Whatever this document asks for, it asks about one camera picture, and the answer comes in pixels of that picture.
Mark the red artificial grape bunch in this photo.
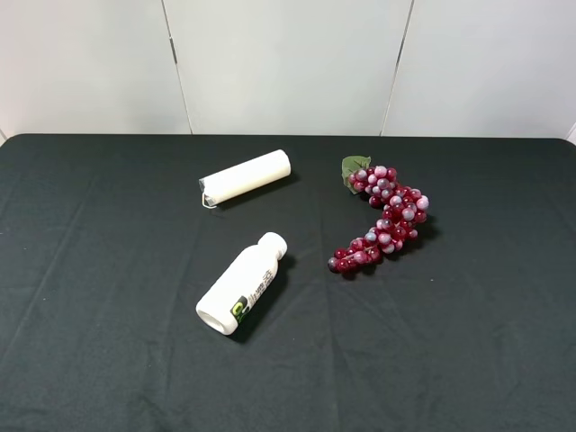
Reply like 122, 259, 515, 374
328, 156, 429, 275

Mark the white plastic bottle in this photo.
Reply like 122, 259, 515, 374
195, 232, 287, 336

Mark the white cylindrical candle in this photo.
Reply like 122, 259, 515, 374
199, 149, 292, 209

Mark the black tablecloth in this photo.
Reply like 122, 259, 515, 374
1, 135, 575, 431

